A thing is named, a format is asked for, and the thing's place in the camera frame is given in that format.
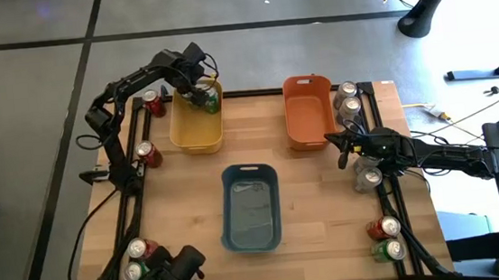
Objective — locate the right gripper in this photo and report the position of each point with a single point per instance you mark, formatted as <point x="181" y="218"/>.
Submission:
<point x="379" y="144"/>

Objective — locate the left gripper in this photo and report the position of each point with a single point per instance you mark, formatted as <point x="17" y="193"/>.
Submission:
<point x="180" y="71"/>

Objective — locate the green soda can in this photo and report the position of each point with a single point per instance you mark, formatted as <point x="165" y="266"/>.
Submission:
<point x="135" y="272"/>
<point x="213" y="103"/>
<point x="388" y="250"/>

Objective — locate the red soda can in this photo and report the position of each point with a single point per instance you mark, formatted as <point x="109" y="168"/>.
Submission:
<point x="148" y="154"/>
<point x="141" y="248"/>
<point x="383" y="228"/>
<point x="154" y="103"/>

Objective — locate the dark blue plastic bin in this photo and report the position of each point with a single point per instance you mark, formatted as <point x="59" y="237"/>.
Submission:
<point x="251" y="212"/>

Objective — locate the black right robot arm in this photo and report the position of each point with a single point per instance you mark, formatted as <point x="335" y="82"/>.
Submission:
<point x="450" y="156"/>

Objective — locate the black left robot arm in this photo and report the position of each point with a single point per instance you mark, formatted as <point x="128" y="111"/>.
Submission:
<point x="102" y="119"/>

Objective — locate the yellow plastic bin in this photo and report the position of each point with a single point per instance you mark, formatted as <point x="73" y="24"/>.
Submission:
<point x="194" y="131"/>

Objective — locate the orange plastic bin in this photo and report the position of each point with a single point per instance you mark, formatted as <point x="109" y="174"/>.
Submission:
<point x="308" y="116"/>

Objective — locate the black flat stand foot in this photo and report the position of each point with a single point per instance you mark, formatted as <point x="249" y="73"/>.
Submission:
<point x="479" y="73"/>

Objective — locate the small black floor object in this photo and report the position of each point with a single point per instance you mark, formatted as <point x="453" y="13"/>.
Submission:
<point x="493" y="90"/>

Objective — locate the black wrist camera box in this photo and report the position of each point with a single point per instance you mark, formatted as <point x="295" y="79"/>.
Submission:
<point x="194" y="54"/>

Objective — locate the black aluminium table frame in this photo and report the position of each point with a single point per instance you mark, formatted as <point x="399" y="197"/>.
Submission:
<point x="250" y="93"/>

